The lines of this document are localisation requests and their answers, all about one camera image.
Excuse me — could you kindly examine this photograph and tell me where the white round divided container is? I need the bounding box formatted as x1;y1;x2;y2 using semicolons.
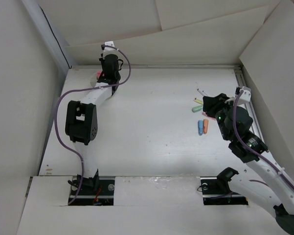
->
90;72;99;87

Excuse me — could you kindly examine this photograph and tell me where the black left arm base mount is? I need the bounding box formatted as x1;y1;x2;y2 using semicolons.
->
68;170;115;206

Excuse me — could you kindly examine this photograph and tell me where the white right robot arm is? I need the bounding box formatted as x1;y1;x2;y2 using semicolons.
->
203;94;294;235

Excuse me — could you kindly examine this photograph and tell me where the pink highlighter marker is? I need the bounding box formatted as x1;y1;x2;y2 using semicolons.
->
202;112;216;120

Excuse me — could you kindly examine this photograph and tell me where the orange highlighter marker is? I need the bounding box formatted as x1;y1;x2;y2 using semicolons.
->
203;119;209;134

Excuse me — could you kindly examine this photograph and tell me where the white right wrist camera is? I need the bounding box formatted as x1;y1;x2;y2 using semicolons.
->
225;86;251;106

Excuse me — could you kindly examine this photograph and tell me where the yellow red felt pen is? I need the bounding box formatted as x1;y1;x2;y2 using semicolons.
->
193;98;203;105

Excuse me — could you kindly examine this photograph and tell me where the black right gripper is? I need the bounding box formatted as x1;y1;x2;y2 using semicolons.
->
203;93;238;141

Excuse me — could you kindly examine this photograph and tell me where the blue highlighter marker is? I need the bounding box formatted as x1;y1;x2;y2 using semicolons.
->
198;120;204;136

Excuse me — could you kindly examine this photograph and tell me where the green highlighter marker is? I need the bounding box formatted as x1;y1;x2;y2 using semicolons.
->
192;105;203;113

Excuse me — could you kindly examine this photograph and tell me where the pink capped glue bottle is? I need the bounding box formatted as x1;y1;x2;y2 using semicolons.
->
96;71;102;80

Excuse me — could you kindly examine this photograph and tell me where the aluminium rail right edge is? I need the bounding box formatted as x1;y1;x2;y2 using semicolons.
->
234;66;264;142

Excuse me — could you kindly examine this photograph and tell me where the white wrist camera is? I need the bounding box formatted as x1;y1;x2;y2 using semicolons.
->
101;41;116;57
225;86;251;106

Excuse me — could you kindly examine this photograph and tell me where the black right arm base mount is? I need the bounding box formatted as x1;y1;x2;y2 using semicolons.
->
197;167;249;206

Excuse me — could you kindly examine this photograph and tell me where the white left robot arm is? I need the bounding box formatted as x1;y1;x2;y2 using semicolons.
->
65;54;123;145

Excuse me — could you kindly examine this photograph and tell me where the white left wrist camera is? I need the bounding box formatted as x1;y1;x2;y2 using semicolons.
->
101;41;116;57

